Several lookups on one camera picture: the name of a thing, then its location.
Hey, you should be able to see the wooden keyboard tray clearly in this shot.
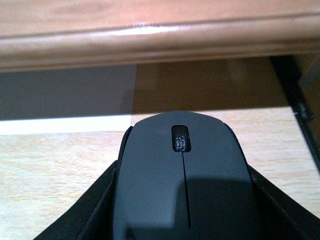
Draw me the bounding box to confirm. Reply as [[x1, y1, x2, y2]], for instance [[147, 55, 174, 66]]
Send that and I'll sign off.
[[0, 56, 320, 240]]

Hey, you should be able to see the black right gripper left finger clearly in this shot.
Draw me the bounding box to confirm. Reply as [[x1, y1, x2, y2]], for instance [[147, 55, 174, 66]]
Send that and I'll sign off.
[[32, 126, 133, 240]]

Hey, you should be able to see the wooden desk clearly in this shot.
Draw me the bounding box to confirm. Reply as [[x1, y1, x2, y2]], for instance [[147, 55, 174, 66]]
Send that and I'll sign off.
[[0, 0, 320, 121]]

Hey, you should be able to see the black wireless mouse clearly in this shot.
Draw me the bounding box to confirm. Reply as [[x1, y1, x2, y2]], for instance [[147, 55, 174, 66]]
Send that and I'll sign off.
[[112, 111, 264, 240]]

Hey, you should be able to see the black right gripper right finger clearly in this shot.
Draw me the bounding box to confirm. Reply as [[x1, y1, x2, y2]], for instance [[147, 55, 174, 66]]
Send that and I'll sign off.
[[223, 122, 320, 240]]

